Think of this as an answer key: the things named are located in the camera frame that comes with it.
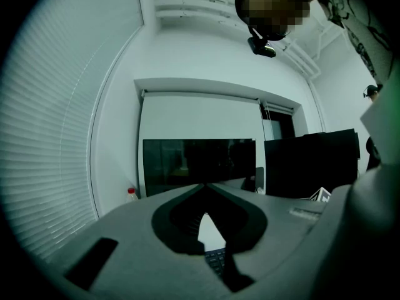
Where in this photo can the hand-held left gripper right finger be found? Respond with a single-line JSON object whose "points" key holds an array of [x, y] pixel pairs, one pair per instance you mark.
{"points": [[281, 230]]}

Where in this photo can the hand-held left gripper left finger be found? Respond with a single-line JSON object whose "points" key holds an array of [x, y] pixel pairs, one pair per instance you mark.
{"points": [[131, 255]]}

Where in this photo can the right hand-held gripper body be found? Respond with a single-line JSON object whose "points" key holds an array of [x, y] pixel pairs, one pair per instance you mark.
{"points": [[322, 195]]}

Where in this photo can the black keyboard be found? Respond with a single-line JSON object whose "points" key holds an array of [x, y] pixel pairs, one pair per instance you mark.
{"points": [[216, 261]]}

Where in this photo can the plastic bottle with red cap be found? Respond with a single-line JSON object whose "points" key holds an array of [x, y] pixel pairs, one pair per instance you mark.
{"points": [[132, 195]]}

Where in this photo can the dark window pane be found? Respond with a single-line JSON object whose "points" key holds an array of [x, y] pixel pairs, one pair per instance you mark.
{"points": [[282, 123]]}

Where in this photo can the black wide monitor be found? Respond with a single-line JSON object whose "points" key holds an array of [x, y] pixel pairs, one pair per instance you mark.
{"points": [[200, 164]]}

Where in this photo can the white roller blind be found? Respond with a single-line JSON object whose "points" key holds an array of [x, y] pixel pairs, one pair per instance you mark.
{"points": [[200, 117]]}

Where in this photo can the white slatted window blind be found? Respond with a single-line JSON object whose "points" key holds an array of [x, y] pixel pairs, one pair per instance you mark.
{"points": [[47, 130]]}

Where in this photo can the person's head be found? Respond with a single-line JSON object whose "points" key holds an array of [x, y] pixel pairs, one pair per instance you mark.
{"points": [[272, 5]]}

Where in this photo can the white ceiling pipes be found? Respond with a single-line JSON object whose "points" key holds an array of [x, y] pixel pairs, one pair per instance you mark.
{"points": [[218, 5]]}

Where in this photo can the black head-mounted camera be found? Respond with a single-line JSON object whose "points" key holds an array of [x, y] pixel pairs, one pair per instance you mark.
{"points": [[262, 47]]}

